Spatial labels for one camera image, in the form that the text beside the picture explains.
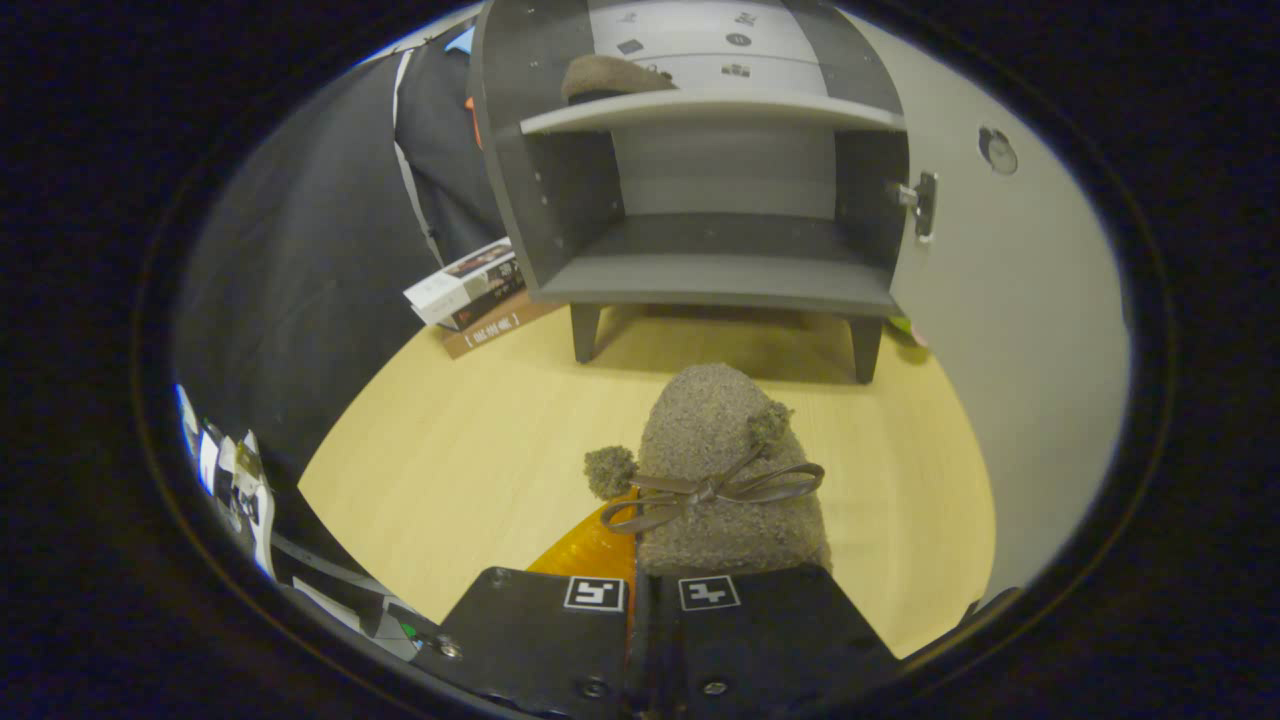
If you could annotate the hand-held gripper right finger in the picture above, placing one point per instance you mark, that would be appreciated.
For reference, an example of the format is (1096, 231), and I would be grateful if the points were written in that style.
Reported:
(760, 640)

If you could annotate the pink plush toy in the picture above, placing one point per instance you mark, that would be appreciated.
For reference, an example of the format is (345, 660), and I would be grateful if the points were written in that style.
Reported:
(905, 328)

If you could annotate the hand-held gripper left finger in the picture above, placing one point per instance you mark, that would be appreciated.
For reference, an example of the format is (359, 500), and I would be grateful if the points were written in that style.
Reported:
(540, 650)

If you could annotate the brown book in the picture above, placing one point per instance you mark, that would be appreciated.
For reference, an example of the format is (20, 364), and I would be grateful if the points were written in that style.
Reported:
(490, 333)

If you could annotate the white book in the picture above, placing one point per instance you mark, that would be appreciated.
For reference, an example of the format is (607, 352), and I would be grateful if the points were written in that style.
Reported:
(455, 285)

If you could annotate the black book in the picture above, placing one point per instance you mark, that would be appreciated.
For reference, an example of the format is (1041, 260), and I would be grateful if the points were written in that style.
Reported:
(495, 292)

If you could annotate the brown fuzzy slipper shoe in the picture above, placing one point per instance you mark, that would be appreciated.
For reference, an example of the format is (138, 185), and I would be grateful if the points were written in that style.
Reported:
(710, 430)
(610, 75)

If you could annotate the dark grey shoe cabinet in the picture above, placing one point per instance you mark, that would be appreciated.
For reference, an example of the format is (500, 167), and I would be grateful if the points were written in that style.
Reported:
(720, 285)

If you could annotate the black backdrop cloth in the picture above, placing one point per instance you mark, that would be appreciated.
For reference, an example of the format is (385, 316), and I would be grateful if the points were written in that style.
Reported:
(300, 300)

